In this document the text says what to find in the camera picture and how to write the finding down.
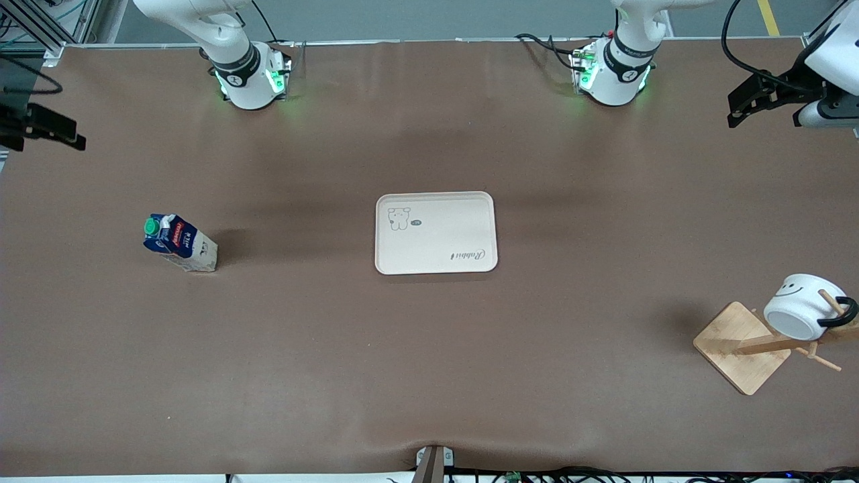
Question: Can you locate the right arm base black cable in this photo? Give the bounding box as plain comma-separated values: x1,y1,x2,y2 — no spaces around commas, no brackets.
252,0,299,48

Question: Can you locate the wooden cup rack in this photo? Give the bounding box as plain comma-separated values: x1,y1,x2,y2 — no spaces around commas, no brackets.
693,290,859,396

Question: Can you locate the aluminium frame post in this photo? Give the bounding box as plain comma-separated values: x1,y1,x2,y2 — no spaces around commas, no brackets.
802,0,848,52
0,0,101,64

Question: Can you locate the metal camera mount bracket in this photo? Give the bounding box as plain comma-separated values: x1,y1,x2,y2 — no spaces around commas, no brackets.
415,445,455,483

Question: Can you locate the arm base black cable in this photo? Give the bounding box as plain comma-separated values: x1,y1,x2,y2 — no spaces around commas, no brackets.
252,0,299,48
515,32,578,71

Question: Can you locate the left arm black wrist cable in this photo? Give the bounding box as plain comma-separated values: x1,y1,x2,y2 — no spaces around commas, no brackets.
721,0,806,85

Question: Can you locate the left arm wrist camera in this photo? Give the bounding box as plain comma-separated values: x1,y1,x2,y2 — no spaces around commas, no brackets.
794,97,859,129

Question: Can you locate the arm black wrist cable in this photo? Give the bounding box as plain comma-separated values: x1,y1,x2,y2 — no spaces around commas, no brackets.
721,0,806,85
0,54,63,95

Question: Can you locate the left arm base black cable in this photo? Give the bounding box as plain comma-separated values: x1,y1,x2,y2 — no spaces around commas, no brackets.
515,32,578,71

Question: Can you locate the blue milk carton green cap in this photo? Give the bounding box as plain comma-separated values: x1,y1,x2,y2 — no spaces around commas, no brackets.
142,213,219,274

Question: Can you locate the right arm black wrist cable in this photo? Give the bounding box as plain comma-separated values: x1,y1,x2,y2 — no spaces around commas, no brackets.
0,54,63,95

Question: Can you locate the white cup black handle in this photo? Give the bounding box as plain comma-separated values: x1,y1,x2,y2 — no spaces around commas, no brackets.
763,273,859,342

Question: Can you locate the beige plastic tray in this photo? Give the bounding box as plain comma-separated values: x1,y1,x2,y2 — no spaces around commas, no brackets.
374,191,499,276

